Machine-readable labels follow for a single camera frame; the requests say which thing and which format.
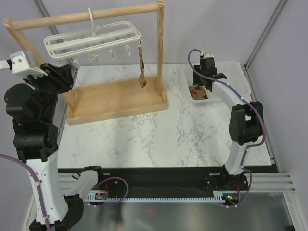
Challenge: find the argyle sock beige orange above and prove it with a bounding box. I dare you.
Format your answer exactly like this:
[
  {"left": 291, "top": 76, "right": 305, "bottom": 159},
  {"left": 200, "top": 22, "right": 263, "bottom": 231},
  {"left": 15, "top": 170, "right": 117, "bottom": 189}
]
[{"left": 138, "top": 42, "right": 147, "bottom": 88}]

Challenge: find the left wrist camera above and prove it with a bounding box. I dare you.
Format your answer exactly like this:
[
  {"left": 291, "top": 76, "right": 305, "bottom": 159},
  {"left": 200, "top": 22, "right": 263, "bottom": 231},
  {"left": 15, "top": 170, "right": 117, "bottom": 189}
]
[{"left": 0, "top": 51, "right": 48, "bottom": 78}]

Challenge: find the white perforated plastic basket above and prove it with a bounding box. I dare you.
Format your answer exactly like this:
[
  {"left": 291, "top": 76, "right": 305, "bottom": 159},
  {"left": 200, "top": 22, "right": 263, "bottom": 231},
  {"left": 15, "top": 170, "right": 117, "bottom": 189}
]
[{"left": 182, "top": 61, "right": 251, "bottom": 106}]

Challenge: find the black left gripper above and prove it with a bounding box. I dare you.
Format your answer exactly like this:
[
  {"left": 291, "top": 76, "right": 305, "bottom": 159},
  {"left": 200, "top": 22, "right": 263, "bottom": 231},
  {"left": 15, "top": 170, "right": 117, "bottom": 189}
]
[{"left": 24, "top": 61, "right": 75, "bottom": 120}]

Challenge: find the white cable duct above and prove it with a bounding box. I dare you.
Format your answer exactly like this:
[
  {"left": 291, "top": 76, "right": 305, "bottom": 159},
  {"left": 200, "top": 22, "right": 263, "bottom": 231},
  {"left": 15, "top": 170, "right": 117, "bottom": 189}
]
[{"left": 84, "top": 190, "right": 225, "bottom": 203}]

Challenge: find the white plastic clip hanger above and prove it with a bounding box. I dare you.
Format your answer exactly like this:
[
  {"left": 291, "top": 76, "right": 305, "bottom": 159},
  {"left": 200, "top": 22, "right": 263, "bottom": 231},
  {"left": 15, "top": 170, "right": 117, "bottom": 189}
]
[{"left": 44, "top": 8, "right": 142, "bottom": 69}]

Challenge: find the wooden hanger stand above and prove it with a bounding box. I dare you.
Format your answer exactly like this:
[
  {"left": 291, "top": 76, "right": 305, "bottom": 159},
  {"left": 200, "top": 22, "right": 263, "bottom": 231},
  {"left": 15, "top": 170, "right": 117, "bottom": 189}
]
[{"left": 3, "top": 0, "right": 167, "bottom": 125}]

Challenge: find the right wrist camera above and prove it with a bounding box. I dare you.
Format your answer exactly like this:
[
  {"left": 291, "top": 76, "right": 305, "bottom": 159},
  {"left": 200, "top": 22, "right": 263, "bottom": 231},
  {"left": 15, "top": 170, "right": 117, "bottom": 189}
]
[{"left": 199, "top": 52, "right": 214, "bottom": 58}]

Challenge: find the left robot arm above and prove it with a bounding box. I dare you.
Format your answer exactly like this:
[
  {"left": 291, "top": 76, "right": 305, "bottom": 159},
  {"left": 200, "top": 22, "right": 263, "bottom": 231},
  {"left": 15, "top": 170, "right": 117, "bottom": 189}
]
[{"left": 4, "top": 63, "right": 105, "bottom": 231}]

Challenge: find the aluminium frame post left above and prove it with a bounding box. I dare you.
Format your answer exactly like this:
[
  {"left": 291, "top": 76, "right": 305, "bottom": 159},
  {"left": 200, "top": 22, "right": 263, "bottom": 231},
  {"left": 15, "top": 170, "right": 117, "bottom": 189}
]
[{"left": 33, "top": 0, "right": 79, "bottom": 72}]

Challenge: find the aluminium frame post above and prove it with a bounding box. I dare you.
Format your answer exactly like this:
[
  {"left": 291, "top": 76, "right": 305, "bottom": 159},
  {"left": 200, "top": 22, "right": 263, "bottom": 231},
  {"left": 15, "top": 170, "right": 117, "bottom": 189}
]
[
  {"left": 33, "top": 0, "right": 79, "bottom": 72},
  {"left": 243, "top": 0, "right": 289, "bottom": 71}
]

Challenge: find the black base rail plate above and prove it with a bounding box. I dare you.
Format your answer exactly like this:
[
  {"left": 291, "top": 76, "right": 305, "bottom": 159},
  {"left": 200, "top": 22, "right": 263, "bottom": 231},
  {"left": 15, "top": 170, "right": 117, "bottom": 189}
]
[{"left": 57, "top": 165, "right": 248, "bottom": 199}]

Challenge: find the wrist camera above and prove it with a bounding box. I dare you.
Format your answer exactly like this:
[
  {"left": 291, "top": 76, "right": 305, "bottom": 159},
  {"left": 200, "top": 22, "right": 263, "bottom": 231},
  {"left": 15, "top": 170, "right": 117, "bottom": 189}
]
[
  {"left": 199, "top": 52, "right": 214, "bottom": 58},
  {"left": 0, "top": 51, "right": 48, "bottom": 78}
]

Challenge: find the aluminium frame post right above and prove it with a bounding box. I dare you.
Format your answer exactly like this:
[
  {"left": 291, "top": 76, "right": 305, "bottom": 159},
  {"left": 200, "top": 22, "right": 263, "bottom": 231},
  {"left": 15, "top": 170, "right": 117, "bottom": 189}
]
[{"left": 243, "top": 0, "right": 289, "bottom": 71}]

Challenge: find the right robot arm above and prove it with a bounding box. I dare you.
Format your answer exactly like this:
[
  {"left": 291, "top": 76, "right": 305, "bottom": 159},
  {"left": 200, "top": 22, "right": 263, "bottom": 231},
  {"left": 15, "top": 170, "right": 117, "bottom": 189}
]
[{"left": 192, "top": 53, "right": 265, "bottom": 190}]

